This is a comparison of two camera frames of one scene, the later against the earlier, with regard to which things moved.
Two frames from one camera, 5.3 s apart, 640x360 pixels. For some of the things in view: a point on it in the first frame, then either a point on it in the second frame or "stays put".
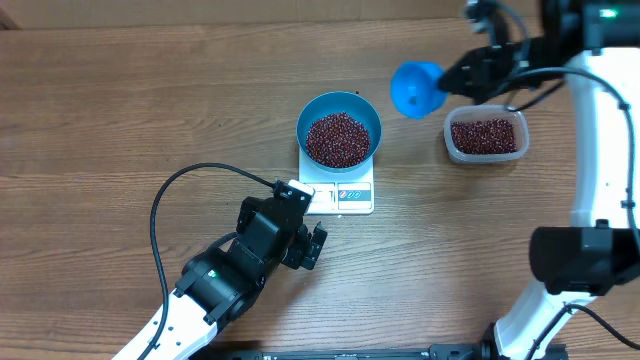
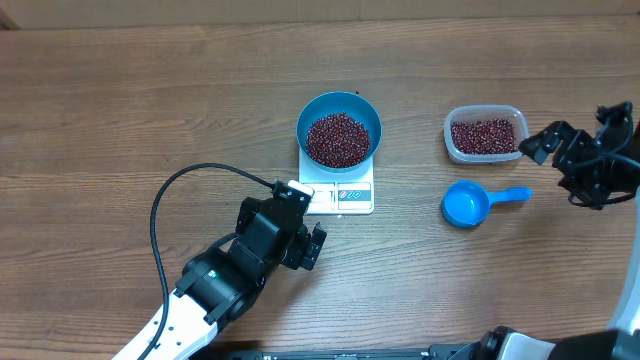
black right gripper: (481, 68) → (574, 146)
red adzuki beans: (343, 140) stays put
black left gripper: (298, 255) stays put
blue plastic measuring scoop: (415, 89) → (467, 204)
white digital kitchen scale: (345, 192) stays put
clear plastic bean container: (475, 134) stays put
